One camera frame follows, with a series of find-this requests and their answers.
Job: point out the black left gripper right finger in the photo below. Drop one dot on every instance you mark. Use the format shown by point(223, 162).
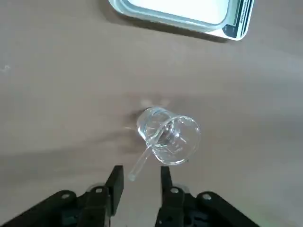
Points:
point(168, 189)

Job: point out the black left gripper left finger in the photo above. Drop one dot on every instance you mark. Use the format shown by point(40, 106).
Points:
point(116, 189)

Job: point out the glass stirring rod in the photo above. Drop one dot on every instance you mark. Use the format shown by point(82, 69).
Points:
point(139, 165)

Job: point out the silver digital balance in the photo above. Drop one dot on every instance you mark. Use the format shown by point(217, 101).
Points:
point(165, 16)

